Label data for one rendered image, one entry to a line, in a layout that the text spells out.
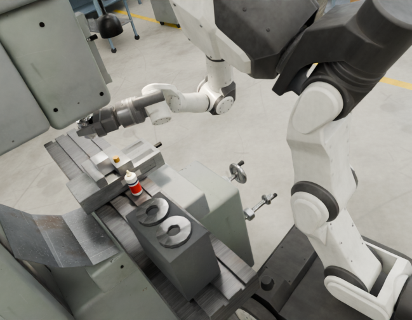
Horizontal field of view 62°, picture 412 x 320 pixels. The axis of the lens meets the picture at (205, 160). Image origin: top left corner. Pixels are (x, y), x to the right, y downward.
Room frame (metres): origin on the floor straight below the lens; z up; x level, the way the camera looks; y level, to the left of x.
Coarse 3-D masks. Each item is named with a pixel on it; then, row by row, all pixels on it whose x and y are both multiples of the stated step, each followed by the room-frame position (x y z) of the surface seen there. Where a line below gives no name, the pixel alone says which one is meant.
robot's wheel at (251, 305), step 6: (252, 300) 0.61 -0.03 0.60; (246, 306) 0.60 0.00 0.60; (252, 306) 0.59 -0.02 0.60; (258, 306) 0.58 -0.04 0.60; (234, 312) 0.64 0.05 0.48; (240, 312) 0.63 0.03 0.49; (246, 312) 0.58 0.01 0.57; (252, 312) 0.57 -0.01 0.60; (258, 312) 0.56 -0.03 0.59; (264, 312) 0.56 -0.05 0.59; (270, 312) 0.56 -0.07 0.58; (240, 318) 0.62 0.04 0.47; (246, 318) 0.62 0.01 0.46; (252, 318) 0.60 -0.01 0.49; (258, 318) 0.55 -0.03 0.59; (264, 318) 0.54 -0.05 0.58; (270, 318) 0.54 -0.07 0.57
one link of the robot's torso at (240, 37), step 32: (192, 0) 0.74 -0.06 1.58; (224, 0) 0.72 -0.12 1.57; (256, 0) 0.70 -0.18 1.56; (288, 0) 0.69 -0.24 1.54; (320, 0) 0.72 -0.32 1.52; (192, 32) 0.83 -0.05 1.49; (224, 32) 0.71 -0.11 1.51; (256, 32) 0.67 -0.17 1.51; (288, 32) 0.67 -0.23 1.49; (256, 64) 0.69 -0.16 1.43
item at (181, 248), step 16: (160, 192) 0.72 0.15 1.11; (144, 208) 0.67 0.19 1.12; (160, 208) 0.65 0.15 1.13; (176, 208) 0.65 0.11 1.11; (144, 224) 0.61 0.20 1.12; (160, 224) 0.59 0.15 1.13; (176, 224) 0.58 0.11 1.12; (192, 224) 0.58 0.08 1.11; (144, 240) 0.60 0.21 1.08; (160, 240) 0.54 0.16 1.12; (176, 240) 0.53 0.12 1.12; (192, 240) 0.53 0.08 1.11; (208, 240) 0.54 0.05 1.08; (160, 256) 0.53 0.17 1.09; (176, 256) 0.50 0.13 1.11; (192, 256) 0.51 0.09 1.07; (208, 256) 0.53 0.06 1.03; (176, 272) 0.49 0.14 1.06; (192, 272) 0.50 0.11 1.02; (208, 272) 0.52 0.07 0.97; (176, 288) 0.53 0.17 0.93; (192, 288) 0.50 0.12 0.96
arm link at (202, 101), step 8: (208, 88) 1.11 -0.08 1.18; (192, 96) 1.06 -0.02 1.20; (200, 96) 1.07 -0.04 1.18; (208, 96) 1.09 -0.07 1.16; (216, 96) 1.07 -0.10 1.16; (192, 104) 1.03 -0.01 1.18; (200, 104) 1.05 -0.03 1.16; (208, 104) 1.07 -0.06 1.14; (216, 104) 1.05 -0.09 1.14; (192, 112) 1.05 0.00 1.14; (200, 112) 1.06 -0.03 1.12
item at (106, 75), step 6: (78, 12) 1.04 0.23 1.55; (78, 18) 1.01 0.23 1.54; (84, 18) 1.02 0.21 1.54; (84, 24) 1.02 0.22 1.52; (84, 30) 1.01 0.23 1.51; (84, 36) 1.01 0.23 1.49; (90, 42) 1.01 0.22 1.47; (90, 48) 1.01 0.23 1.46; (96, 48) 1.02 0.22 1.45; (96, 54) 1.01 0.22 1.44; (96, 60) 1.01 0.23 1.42; (102, 60) 1.02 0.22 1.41; (102, 66) 1.01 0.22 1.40; (102, 72) 1.01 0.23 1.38; (108, 78) 1.02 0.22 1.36
